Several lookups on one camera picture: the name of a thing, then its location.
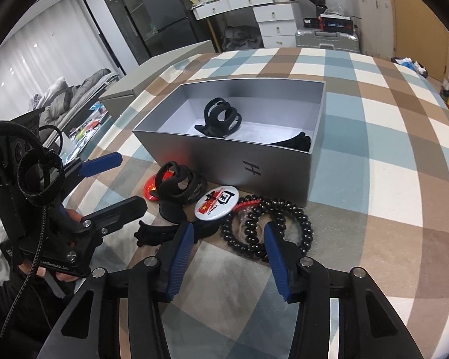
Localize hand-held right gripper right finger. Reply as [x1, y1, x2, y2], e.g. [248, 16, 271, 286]
[263, 222, 405, 359]

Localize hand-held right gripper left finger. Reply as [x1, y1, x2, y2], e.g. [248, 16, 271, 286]
[47, 220, 195, 359]

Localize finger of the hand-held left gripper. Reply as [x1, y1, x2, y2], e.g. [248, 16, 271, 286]
[62, 152, 122, 195]
[80, 197, 147, 234]

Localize red shiny badge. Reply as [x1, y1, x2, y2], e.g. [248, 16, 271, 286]
[144, 170, 176, 200]

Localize black bead bracelet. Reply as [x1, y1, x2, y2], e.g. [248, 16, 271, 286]
[220, 193, 313, 262]

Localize round white printed badge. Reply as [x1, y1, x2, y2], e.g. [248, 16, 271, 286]
[195, 186, 240, 220]

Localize red bracelet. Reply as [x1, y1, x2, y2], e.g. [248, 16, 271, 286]
[234, 198, 266, 233]

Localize grey cardboard box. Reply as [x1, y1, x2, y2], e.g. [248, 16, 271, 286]
[132, 79, 328, 208]

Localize person's left forearm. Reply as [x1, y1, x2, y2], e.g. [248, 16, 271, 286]
[0, 269, 77, 359]

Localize person's left hand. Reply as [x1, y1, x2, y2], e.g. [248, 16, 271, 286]
[18, 209, 84, 283]

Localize colourful floor clutter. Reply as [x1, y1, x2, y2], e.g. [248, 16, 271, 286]
[69, 103, 113, 140]

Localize pile of grey jackets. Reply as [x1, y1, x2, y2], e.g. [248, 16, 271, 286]
[30, 68, 121, 136]

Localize white curtain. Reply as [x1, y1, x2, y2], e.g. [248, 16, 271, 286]
[0, 7, 113, 120]

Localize checked blanket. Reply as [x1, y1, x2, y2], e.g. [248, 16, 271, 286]
[73, 47, 449, 359]

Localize black glass cabinet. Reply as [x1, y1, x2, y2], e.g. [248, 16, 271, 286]
[93, 0, 152, 66]

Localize dark grey refrigerator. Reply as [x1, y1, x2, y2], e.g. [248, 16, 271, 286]
[135, 0, 210, 52]

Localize dark grey backpack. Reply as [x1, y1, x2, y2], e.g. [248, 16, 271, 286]
[221, 25, 264, 51]

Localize silver suitcase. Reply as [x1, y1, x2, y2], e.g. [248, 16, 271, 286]
[295, 28, 361, 55]

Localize white desk with drawers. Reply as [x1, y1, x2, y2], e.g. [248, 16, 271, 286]
[192, 0, 302, 50]

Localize blue white plastic bags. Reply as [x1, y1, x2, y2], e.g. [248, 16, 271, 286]
[391, 56, 429, 79]

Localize black red long box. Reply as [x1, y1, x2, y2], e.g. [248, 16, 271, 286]
[320, 14, 357, 33]

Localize white suitcase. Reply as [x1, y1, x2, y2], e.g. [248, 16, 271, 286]
[354, 0, 393, 57]

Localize wooden door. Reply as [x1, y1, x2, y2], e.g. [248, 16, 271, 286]
[391, 0, 449, 81]

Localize black braided cable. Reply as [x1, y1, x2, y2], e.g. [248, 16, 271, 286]
[0, 191, 51, 339]

